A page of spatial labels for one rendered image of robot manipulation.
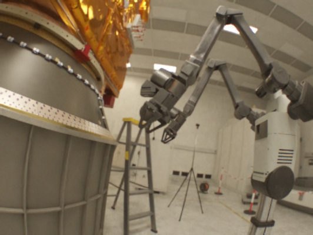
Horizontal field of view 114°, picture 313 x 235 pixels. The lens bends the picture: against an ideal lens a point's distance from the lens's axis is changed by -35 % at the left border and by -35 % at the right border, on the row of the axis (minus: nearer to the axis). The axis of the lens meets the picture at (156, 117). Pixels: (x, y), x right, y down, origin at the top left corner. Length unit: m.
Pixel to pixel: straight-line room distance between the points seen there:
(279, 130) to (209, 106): 8.42
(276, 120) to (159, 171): 3.77
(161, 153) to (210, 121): 5.17
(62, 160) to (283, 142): 0.98
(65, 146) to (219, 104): 8.97
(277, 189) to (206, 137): 8.03
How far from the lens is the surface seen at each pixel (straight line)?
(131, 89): 9.08
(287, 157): 0.78
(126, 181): 1.89
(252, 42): 0.72
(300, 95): 0.68
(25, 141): 0.67
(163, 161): 4.24
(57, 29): 1.04
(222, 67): 1.13
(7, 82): 0.73
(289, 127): 0.79
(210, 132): 8.79
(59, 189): 0.79
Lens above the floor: 1.14
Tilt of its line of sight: 13 degrees up
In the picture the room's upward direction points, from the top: 10 degrees clockwise
